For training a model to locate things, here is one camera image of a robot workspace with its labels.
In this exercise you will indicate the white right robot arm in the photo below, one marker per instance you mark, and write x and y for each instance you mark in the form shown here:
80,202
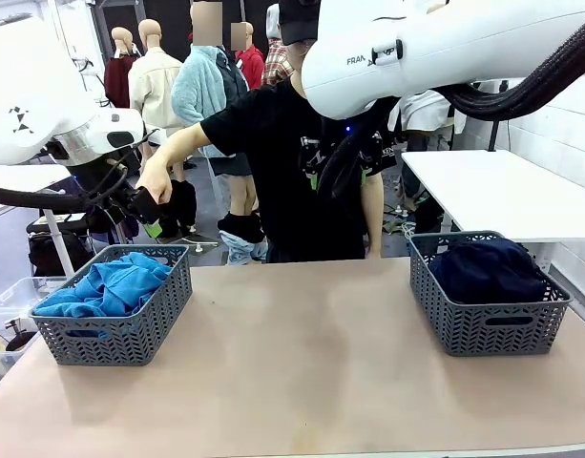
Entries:
440,43

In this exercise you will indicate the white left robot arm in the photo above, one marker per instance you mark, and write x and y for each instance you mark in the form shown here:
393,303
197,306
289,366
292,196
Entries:
34,95

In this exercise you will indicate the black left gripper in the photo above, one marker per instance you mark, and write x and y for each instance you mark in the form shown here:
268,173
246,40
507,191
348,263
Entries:
106,186

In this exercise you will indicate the person's left hand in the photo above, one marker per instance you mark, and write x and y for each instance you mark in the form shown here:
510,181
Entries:
375,252

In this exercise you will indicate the bright blue top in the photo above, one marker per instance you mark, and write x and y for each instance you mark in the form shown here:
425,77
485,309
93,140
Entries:
106,291

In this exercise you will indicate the navy blue shorts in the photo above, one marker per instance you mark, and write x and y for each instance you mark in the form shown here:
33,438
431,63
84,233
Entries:
487,272

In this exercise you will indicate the mannequin in plaid shirt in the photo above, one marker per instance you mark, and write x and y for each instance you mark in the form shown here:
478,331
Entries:
275,57

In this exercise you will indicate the person in black t-shirt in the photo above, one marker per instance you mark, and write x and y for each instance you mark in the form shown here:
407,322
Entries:
273,191

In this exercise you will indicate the black bag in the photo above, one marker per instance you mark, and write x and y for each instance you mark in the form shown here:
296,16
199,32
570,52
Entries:
44,253

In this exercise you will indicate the black tripod stand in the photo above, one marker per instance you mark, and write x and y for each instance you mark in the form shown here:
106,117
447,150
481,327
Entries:
493,136

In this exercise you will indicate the mannequin in red top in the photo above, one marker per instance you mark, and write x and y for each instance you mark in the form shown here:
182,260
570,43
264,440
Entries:
251,64

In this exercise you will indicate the black cap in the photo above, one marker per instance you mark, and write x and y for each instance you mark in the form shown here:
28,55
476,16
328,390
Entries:
297,19

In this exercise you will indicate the grey plastic lattice basket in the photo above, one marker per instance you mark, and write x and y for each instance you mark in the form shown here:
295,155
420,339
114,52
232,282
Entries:
492,341
120,343

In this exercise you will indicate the clear plastic storage box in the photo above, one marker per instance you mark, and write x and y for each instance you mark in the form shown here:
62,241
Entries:
1,362
15,291

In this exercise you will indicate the person's right hand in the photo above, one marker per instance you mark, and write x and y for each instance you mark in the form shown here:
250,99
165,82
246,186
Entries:
153,176

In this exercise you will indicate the light blue jeans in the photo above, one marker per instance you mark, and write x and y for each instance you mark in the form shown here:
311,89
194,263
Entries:
244,253

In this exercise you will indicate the mannequin in maroon garment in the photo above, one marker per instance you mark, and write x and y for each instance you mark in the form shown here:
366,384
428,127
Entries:
118,81

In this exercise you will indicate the person's left forearm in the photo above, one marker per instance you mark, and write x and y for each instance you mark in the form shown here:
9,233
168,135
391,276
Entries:
374,214

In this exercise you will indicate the mannequin in cream jacket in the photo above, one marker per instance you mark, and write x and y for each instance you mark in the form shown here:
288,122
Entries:
151,86

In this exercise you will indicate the black clamp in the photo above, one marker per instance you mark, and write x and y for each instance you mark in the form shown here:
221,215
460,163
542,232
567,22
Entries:
20,341

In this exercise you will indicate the mannequin in light blue fleece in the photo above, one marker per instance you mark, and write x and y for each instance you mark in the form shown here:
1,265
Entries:
196,81

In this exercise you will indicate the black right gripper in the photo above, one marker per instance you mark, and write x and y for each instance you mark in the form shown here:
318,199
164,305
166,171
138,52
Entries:
337,131

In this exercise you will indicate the person's right forearm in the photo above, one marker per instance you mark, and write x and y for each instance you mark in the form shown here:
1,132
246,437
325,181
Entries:
177,143

